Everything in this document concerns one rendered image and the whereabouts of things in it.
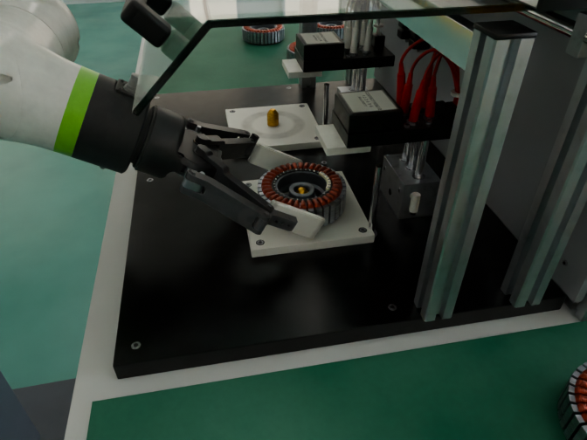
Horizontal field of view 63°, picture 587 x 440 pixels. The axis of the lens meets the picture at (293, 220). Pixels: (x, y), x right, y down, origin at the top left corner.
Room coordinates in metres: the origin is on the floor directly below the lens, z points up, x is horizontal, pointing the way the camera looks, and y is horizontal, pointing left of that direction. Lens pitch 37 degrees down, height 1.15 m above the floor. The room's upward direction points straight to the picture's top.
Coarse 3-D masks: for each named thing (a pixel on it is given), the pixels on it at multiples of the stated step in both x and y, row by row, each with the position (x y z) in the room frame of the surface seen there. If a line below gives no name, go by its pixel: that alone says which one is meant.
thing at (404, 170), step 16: (384, 160) 0.56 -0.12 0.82; (400, 160) 0.55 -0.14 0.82; (384, 176) 0.55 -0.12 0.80; (400, 176) 0.51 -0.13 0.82; (432, 176) 0.51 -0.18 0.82; (384, 192) 0.55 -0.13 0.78; (400, 192) 0.50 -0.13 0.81; (432, 192) 0.50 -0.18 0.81; (400, 208) 0.49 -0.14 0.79; (432, 208) 0.50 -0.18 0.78
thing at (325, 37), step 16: (320, 32) 0.78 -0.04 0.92; (304, 48) 0.72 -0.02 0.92; (320, 48) 0.73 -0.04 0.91; (336, 48) 0.73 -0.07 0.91; (384, 48) 0.78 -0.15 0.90; (288, 64) 0.76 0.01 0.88; (304, 64) 0.72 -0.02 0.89; (320, 64) 0.72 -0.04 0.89; (336, 64) 0.73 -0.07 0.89; (352, 64) 0.73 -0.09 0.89; (368, 64) 0.74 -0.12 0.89; (384, 64) 0.74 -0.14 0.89; (352, 80) 0.79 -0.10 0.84
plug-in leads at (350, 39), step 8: (344, 24) 0.79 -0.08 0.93; (376, 24) 0.79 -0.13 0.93; (344, 32) 0.79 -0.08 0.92; (352, 32) 0.75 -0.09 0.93; (368, 32) 0.75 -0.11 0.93; (376, 32) 0.80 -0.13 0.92; (344, 40) 0.79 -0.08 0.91; (352, 40) 0.75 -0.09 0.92; (360, 40) 0.78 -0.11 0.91; (368, 40) 0.75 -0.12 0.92; (376, 40) 0.78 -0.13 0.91; (384, 40) 0.79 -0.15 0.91; (344, 48) 0.77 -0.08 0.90; (352, 48) 0.74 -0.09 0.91; (368, 48) 0.75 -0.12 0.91; (352, 56) 0.74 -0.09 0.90
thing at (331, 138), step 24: (336, 96) 0.54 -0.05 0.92; (360, 96) 0.53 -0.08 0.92; (384, 96) 0.53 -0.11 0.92; (336, 120) 0.53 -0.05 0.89; (360, 120) 0.49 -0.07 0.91; (384, 120) 0.49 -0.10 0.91; (432, 120) 0.52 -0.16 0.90; (336, 144) 0.49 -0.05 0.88; (360, 144) 0.48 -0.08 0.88; (384, 144) 0.49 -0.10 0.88; (408, 144) 0.55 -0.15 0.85
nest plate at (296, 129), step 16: (240, 112) 0.79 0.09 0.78; (256, 112) 0.79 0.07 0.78; (288, 112) 0.79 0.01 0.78; (304, 112) 0.79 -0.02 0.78; (240, 128) 0.73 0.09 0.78; (256, 128) 0.73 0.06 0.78; (272, 128) 0.73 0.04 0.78; (288, 128) 0.73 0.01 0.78; (304, 128) 0.73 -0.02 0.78; (272, 144) 0.67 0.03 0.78; (288, 144) 0.67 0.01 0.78; (304, 144) 0.68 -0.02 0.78; (320, 144) 0.68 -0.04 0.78
